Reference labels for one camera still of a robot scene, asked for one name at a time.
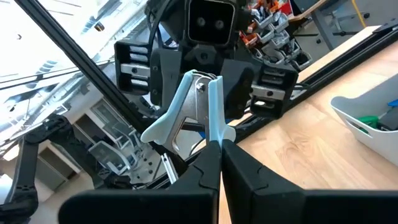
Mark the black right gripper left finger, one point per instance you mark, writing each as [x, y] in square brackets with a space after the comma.
[155, 208]

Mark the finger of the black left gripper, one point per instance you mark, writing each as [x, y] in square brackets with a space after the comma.
[164, 77]
[239, 90]

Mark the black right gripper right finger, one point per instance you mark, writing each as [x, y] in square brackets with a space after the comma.
[280, 208]

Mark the grey binder clip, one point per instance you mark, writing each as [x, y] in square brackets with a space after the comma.
[199, 102]

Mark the green mini stapler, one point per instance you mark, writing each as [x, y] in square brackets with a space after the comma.
[370, 121]

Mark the white office chair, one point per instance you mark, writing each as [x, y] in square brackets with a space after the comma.
[109, 155]

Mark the wooden background desk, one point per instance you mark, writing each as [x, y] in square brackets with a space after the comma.
[306, 12]

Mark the grey plastic bin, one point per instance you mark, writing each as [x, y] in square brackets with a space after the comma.
[367, 143]

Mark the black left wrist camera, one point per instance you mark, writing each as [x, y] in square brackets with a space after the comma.
[211, 21]

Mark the black aluminium table frame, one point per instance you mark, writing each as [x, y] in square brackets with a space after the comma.
[79, 59]

